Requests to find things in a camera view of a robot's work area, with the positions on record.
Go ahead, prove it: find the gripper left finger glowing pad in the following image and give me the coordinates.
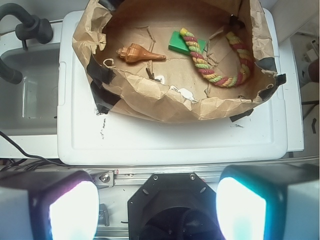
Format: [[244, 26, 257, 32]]
[[0, 170, 100, 240]]

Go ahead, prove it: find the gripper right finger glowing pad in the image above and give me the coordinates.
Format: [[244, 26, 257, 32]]
[[216, 163, 320, 240]]

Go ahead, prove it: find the brown conch shell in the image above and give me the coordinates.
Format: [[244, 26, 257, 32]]
[[116, 43, 167, 63]]

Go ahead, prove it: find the white plastic lid tray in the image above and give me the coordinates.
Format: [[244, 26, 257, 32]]
[[57, 11, 288, 166]]

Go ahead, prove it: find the crumpled brown paper bag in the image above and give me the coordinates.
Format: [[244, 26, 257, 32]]
[[72, 0, 285, 124]]

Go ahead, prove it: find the green rectangular block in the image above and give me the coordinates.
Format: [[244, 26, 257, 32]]
[[168, 31, 191, 56]]

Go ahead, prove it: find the black faucet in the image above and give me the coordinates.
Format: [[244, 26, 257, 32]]
[[0, 3, 54, 85]]

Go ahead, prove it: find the aluminium rail with bracket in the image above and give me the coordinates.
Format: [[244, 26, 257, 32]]
[[85, 164, 226, 188]]

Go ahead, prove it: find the black cable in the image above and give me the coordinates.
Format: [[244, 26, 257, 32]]
[[0, 130, 66, 172]]

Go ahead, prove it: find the multicolour twisted rope toy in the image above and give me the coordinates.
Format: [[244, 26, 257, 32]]
[[178, 27, 254, 89]]

